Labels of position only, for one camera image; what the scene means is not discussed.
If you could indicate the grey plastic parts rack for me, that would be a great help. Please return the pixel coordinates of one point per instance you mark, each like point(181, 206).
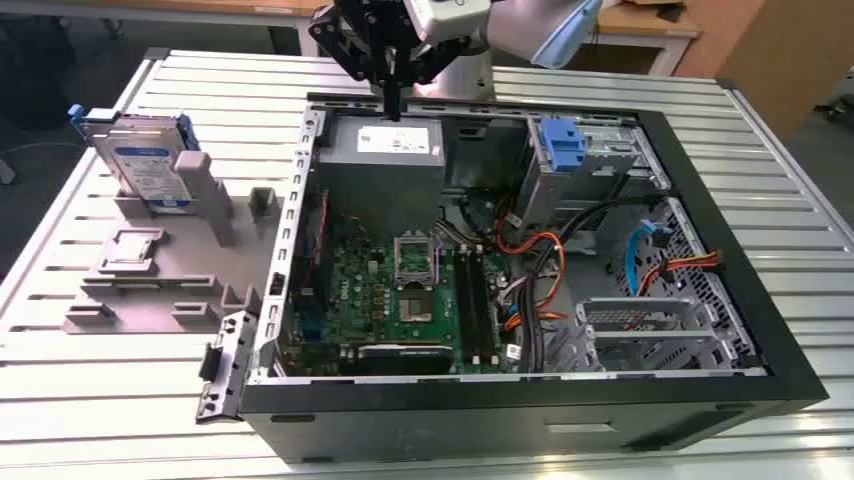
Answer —
point(193, 270)

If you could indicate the black open PC case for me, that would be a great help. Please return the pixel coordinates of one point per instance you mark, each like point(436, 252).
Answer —
point(467, 420)

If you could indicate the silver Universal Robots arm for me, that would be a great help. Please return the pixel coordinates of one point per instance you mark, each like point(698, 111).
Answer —
point(460, 75)

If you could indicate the grey metal card retention bracket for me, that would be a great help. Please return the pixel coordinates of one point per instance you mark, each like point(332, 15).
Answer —
point(230, 350)

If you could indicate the black RAM slot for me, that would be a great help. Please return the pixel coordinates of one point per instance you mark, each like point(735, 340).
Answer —
point(468, 305)
point(486, 305)

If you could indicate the white framed workbench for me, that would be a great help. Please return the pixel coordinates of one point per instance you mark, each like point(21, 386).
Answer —
point(200, 14)

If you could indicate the wooden cabinet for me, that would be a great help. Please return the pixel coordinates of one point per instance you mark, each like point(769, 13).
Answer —
point(787, 60)

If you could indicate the thin metal locking lever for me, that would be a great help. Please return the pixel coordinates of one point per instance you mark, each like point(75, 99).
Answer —
point(436, 262)

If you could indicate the wooden desk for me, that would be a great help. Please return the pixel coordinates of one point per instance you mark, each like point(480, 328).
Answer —
point(657, 15)

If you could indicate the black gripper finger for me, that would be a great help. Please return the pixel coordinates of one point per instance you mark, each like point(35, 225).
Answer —
point(347, 52)
point(434, 65)

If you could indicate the green motherboard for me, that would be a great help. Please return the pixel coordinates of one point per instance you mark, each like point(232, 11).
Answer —
point(360, 300)

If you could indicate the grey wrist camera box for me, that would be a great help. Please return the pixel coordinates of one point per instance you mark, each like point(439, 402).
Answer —
point(443, 22)

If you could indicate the CPU socket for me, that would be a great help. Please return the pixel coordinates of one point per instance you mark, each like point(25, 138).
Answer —
point(416, 307)

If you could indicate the black graphics card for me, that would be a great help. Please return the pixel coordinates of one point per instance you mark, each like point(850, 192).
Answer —
point(400, 360)

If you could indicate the blue plastic drive latch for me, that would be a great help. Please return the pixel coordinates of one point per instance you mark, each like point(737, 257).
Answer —
point(563, 145)

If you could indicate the grey power supply unit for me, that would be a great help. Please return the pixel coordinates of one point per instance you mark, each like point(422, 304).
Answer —
point(380, 195)

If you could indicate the grey metal disk bay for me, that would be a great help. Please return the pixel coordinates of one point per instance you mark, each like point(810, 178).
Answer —
point(654, 335)

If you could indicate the green RAM stick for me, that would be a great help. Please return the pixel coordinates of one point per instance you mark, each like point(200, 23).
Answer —
point(143, 286)

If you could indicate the blue expansion slot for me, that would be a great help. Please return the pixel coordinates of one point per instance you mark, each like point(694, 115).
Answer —
point(310, 327)

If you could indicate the hard disk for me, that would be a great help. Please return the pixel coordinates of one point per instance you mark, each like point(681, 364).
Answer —
point(143, 165)

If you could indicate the grey metal drive cage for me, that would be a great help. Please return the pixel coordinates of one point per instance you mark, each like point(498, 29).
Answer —
point(547, 195)

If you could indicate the silver CPU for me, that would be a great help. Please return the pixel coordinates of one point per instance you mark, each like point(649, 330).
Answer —
point(132, 248)

